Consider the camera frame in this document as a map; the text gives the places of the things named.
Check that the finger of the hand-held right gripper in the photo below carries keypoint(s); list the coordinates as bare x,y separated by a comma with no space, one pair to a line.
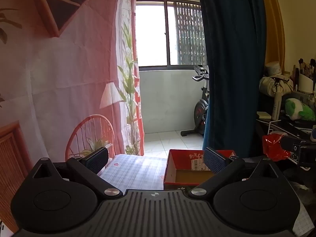
288,143

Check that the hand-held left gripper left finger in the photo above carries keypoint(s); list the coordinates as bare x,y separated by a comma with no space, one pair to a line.
97,159

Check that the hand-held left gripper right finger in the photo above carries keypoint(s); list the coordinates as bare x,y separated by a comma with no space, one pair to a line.
214,161

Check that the red strawberry print cardboard box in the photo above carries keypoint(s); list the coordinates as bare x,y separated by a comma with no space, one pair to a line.
172,163

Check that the red plastic bag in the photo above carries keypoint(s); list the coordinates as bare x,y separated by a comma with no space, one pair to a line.
272,148

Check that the dark side desk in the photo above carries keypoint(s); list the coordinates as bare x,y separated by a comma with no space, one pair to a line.
261,133

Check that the green and white plush toy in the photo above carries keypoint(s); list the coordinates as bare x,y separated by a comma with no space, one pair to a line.
293,107

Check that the pale yellow notepad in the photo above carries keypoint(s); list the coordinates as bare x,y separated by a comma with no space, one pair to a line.
264,115

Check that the tall white bottle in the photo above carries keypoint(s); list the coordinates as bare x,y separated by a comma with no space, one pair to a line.
276,106

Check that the black exercise bike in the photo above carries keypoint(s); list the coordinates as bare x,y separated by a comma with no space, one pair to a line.
200,111

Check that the beige cloth bag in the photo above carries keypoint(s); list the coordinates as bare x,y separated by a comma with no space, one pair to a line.
267,85

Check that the white brush holder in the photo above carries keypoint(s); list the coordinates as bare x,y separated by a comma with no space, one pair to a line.
305,82

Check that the white cylindrical object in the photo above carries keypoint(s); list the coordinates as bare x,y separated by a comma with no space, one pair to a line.
272,69

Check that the bunch of makeup brushes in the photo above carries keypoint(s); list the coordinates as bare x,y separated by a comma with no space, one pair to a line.
308,66

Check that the dark blue curtain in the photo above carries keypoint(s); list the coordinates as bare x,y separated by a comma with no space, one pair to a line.
229,66

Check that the yellow curtain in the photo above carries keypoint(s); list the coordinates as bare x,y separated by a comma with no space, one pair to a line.
272,17

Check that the dark framed window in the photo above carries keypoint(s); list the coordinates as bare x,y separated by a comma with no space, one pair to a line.
153,34

